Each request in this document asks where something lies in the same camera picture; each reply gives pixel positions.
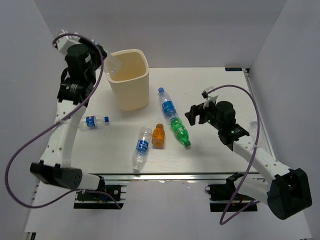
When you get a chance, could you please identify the orange juice bottle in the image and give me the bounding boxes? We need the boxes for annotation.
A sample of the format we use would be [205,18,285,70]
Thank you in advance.
[151,123,165,149]

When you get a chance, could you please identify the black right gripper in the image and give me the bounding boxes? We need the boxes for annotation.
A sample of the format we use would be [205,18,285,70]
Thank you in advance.
[184,98,223,131]

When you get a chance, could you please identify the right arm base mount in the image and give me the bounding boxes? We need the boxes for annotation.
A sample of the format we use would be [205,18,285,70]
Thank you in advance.
[204,172,256,213]

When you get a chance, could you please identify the crushed clear blue-label bottle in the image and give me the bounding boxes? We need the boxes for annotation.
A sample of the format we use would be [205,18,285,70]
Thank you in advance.
[132,126,152,172]

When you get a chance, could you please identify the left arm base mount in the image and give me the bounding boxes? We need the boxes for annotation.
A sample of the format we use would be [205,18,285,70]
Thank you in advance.
[73,184,127,210]

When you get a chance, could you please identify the cream plastic bin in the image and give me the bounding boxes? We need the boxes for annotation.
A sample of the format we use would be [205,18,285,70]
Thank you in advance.
[107,49,150,111]

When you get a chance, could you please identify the green plastic bottle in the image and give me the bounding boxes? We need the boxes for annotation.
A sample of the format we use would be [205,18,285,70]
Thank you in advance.
[170,117,191,148]

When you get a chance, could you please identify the aluminium table frame rail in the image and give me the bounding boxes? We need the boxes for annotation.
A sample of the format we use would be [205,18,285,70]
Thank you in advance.
[94,172,266,185]

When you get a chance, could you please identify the blue sticker right corner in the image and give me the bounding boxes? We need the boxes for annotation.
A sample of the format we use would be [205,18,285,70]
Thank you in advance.
[224,67,243,72]

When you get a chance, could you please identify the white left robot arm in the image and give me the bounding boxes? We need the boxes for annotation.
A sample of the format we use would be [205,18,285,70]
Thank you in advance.
[30,44,106,200]

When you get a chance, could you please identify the blue label water bottle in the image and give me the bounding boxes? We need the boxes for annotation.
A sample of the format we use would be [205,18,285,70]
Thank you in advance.
[158,87,179,121]

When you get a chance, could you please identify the clear white-cap bottle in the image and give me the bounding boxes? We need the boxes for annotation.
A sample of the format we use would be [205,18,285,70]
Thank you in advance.
[249,120,258,129]

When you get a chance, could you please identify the small blue-cap bottle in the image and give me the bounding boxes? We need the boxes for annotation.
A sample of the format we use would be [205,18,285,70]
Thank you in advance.
[78,115,110,132]

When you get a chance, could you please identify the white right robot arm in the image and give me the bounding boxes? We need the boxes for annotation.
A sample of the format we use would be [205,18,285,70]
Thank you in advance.
[185,101,313,220]

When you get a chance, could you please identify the clear green-label water bottle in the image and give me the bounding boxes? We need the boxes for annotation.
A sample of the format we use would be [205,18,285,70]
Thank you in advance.
[103,53,121,77]

